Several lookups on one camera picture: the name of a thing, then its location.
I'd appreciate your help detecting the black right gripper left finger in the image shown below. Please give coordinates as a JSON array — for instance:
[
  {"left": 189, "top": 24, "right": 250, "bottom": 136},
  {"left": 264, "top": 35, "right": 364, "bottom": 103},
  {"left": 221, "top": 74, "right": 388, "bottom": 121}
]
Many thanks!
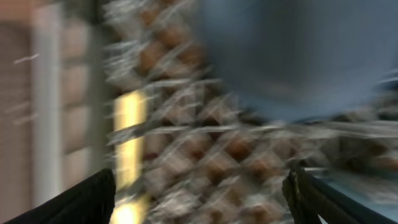
[{"left": 6, "top": 169, "right": 116, "bottom": 224}]

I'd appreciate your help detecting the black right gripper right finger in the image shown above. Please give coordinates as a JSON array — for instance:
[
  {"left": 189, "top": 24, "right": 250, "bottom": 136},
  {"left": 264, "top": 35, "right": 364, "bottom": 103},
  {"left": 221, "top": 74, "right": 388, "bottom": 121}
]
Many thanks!
[{"left": 282, "top": 167, "right": 397, "bottom": 224}]

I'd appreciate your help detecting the light blue bowl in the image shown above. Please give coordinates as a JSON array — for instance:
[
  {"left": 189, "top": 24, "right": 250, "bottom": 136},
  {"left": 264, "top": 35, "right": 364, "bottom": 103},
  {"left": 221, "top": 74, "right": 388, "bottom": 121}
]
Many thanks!
[{"left": 308, "top": 169, "right": 397, "bottom": 224}]

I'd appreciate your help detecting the dark blue plate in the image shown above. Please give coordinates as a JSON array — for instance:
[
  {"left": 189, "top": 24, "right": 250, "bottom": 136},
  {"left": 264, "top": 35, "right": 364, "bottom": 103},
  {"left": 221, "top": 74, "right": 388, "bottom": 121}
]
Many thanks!
[{"left": 197, "top": 0, "right": 397, "bottom": 121}]

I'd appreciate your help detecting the grey dishwasher rack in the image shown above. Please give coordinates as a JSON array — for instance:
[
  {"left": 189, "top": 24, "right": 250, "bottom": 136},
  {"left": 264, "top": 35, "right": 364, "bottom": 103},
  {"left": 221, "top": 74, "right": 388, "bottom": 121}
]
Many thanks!
[{"left": 30, "top": 0, "right": 398, "bottom": 224}]

